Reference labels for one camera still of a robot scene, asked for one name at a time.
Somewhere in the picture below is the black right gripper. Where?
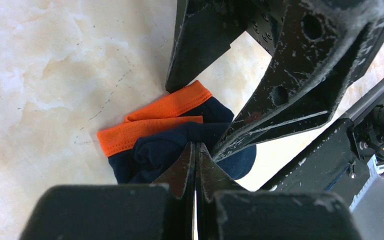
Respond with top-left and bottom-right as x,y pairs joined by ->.
165,0 -> 384,162

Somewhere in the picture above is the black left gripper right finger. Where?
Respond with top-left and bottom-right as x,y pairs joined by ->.
195,142 -> 362,240

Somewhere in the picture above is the navy orange underwear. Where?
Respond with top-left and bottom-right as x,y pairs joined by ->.
96,80 -> 257,185

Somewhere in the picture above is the aluminium frame rail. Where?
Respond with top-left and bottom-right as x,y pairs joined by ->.
339,59 -> 384,240

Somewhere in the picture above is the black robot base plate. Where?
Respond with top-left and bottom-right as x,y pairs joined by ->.
261,92 -> 384,206

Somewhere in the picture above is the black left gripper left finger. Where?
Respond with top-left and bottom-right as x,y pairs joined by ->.
20,142 -> 196,240

